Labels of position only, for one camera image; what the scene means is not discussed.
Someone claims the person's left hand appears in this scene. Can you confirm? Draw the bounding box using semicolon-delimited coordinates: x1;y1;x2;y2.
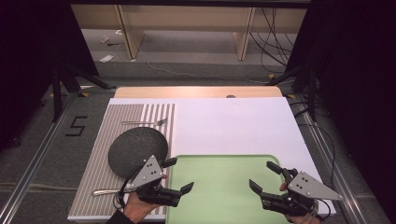
122;191;161;224

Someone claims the striped grey placemat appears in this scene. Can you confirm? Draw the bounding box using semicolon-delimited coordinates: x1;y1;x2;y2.
67;103;177;218

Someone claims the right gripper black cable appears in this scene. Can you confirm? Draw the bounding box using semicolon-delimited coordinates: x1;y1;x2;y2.
312;199;332;222

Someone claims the silver knife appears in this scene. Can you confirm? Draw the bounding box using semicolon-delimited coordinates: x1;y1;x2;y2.
92;186;138;198

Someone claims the person's right hand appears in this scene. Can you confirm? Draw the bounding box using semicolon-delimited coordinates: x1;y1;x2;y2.
285;214;322;224

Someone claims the green tray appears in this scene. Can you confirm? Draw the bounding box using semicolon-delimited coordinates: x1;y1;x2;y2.
165;154;291;224

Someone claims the black curtain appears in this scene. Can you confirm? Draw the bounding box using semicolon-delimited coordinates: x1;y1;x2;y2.
0;0;100;152
284;0;396;218

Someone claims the wooden table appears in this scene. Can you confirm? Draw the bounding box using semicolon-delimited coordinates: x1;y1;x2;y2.
114;86;284;99

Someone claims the wooden desk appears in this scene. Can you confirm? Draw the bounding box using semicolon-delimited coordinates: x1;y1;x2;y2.
70;3;307;62

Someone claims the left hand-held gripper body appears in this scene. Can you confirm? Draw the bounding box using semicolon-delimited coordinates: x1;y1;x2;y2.
130;154;183;208

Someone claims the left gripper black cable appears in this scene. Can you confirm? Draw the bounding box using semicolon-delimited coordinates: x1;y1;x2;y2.
113;167;146;211

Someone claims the black floor cable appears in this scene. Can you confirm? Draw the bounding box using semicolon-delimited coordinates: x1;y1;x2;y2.
295;102;338;188

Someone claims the metal floor rail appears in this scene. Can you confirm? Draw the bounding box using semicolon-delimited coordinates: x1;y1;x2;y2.
0;92;78;224
297;101;369;224

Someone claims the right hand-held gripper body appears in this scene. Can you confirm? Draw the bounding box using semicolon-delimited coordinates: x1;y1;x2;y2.
261;167;344;217

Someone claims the silver fork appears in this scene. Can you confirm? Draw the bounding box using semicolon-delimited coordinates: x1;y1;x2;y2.
120;118;168;127

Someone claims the black tripod stand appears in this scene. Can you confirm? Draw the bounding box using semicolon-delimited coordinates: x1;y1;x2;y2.
50;62;118;123
266;63;319;122

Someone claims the white board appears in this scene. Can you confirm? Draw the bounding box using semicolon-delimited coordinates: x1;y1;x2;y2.
67;97;337;222

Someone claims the beige floor cable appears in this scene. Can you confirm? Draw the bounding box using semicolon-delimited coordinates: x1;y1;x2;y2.
0;181;78;191

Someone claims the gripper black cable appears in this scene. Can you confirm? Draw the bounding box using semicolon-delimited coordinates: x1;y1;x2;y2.
312;199;332;222
113;167;146;211

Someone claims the black cable bundle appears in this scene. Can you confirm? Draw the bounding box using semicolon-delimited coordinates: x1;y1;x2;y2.
248;7;297;74

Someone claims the black round plate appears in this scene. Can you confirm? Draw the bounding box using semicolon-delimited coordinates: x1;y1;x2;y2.
107;126;169;180

